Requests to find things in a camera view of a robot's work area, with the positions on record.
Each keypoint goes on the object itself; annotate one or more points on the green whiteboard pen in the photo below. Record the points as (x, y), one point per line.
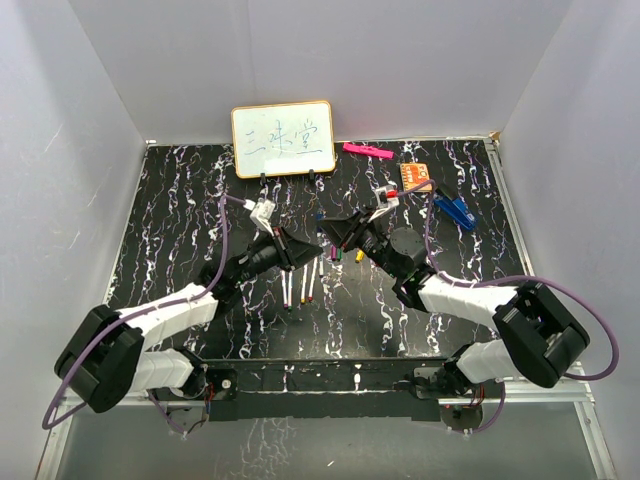
(290, 290)

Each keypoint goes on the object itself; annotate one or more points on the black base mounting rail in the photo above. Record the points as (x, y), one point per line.
(340, 388)

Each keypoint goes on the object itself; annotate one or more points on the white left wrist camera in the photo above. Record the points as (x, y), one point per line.
(261, 213)

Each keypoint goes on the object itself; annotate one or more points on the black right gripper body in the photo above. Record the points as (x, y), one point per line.
(373, 243)

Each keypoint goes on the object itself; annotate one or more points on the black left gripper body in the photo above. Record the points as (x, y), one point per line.
(265, 255)

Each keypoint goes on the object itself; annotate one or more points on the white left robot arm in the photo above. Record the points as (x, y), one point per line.
(110, 355)

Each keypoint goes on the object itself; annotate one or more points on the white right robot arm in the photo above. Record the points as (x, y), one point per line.
(539, 339)

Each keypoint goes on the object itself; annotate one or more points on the red whiteboard pen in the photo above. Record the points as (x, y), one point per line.
(312, 279)

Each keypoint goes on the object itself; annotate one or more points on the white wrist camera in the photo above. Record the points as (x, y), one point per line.
(387, 200)
(261, 213)

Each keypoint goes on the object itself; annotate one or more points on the small framed whiteboard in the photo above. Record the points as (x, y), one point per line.
(283, 139)

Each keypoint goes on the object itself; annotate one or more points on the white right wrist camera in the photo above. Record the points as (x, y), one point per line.
(387, 200)

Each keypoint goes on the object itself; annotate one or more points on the aluminium frame rail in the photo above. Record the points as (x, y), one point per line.
(548, 305)

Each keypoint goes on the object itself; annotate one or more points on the purple whiteboard pen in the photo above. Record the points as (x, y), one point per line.
(284, 285)

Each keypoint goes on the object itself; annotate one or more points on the yellow whiteboard pen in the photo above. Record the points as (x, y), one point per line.
(303, 297)

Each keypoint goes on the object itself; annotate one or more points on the orange card pack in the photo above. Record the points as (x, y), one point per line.
(413, 175)

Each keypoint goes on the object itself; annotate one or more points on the blue stapler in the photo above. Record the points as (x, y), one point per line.
(454, 206)

